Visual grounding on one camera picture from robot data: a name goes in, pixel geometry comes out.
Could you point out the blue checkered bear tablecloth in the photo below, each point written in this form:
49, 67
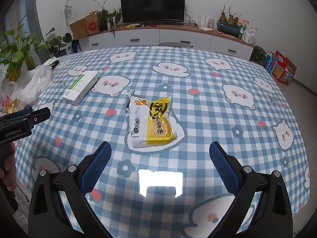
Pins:
210, 119

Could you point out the red logo cardboard box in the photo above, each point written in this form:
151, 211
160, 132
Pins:
92, 23

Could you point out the person's left hand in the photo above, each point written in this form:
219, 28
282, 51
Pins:
11, 171

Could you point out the black television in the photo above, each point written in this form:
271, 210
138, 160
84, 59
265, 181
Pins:
152, 5

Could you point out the blue printed carton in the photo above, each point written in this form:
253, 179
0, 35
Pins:
271, 63

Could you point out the white green medicine box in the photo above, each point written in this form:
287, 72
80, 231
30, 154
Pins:
79, 88

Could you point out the small green floor plant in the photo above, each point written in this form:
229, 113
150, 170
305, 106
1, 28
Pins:
258, 54

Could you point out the clear red printed plastic bag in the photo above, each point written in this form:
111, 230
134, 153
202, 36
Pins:
5, 96

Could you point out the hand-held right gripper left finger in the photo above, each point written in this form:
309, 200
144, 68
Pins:
97, 168

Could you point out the blue bonsai planter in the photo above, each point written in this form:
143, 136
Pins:
229, 27

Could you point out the plain brown cardboard box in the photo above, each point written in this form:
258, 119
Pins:
78, 29

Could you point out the white plastic bag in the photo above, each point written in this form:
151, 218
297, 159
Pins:
34, 81

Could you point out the dark green potted plant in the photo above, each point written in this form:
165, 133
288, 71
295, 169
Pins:
59, 41

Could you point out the tall thin leafed plant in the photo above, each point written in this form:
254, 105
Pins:
109, 17

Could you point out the white sack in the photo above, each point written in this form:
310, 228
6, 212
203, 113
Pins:
250, 36

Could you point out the white wooden top cabinet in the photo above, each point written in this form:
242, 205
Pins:
173, 36

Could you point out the yellow white snack wrapper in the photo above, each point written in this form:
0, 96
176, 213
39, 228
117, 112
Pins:
153, 124

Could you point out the bulging gold foil bag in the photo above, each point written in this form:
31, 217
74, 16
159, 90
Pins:
12, 106

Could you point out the red colourful printed carton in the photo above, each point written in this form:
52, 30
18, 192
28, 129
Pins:
286, 72

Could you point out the light green pothos plant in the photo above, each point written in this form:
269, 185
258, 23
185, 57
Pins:
17, 52

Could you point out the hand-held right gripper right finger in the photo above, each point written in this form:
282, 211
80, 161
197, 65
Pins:
223, 168

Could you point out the grey patterned rug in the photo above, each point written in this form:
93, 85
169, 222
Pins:
23, 208

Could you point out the orange capped spray bottle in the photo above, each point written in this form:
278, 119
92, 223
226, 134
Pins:
244, 26

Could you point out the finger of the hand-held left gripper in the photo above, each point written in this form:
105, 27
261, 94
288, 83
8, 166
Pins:
17, 114
37, 116

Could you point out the white router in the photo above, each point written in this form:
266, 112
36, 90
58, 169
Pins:
206, 28

